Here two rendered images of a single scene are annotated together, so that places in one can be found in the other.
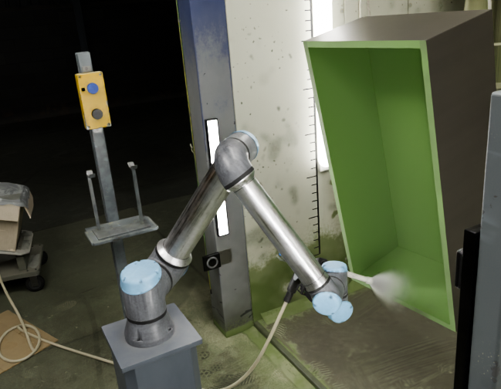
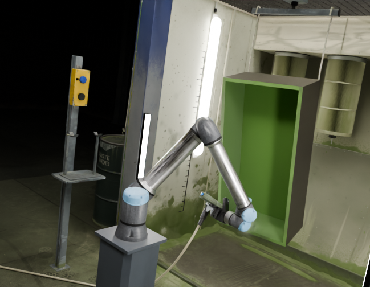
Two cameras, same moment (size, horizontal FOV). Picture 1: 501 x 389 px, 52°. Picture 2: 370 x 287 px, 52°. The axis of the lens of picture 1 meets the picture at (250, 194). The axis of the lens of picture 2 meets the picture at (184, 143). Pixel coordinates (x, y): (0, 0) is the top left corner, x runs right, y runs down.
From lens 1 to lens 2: 1.09 m
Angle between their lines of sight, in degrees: 24
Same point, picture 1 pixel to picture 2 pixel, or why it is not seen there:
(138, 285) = (139, 200)
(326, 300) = (251, 213)
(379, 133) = (240, 136)
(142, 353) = (135, 244)
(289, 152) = not seen: hidden behind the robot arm
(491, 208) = not seen: outside the picture
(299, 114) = (188, 121)
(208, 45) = (154, 69)
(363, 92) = (239, 112)
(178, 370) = (151, 258)
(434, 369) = (259, 277)
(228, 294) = not seen: hidden behind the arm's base
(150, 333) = (138, 232)
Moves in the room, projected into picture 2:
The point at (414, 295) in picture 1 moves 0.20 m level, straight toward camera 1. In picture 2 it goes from (260, 228) to (267, 238)
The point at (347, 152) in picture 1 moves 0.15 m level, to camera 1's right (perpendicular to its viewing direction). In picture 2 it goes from (228, 144) to (244, 144)
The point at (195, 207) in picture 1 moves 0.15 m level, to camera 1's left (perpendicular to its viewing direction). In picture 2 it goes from (173, 156) to (150, 155)
